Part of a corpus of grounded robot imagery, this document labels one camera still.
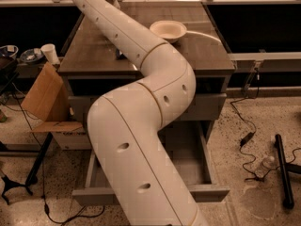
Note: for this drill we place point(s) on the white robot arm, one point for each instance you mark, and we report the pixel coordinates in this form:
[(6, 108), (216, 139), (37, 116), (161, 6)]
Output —
[(123, 124)]

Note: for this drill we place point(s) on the open grey middle drawer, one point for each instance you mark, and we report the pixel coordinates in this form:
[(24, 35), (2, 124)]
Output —
[(187, 148)]

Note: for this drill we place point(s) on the closed grey top drawer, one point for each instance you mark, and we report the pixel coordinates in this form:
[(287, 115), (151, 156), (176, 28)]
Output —
[(205, 107)]

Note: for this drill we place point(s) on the grey drawer cabinet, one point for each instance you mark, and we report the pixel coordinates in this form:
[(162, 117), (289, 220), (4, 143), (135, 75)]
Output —
[(90, 67)]

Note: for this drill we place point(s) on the white paper bowl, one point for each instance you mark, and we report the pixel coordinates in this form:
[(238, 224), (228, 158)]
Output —
[(170, 31)]

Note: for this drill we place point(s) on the brown cardboard box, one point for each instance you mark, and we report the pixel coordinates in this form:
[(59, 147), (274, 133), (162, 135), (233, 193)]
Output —
[(48, 101)]

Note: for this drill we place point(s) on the white paper cup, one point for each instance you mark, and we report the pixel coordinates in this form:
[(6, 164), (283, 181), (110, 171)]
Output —
[(50, 53)]

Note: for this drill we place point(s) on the blue bowl near cup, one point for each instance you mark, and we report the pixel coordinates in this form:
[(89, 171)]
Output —
[(32, 56)]

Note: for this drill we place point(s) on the clear plastic water bottle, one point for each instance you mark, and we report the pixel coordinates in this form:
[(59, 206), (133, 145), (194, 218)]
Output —
[(265, 166)]

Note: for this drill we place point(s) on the black stand leg left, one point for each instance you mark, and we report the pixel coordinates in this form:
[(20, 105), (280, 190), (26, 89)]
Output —
[(32, 176)]

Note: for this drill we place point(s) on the black stand leg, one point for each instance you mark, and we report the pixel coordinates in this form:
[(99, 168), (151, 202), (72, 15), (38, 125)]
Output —
[(285, 169), (32, 176)]

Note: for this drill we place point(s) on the blue bowl far left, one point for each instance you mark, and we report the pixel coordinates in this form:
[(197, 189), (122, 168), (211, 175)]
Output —
[(9, 51)]

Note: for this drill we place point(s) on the black tripod foot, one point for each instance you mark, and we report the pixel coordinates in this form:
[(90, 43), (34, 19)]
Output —
[(9, 184)]

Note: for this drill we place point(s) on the black stand leg right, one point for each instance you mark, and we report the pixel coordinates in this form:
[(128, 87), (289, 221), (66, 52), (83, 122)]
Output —
[(285, 169)]

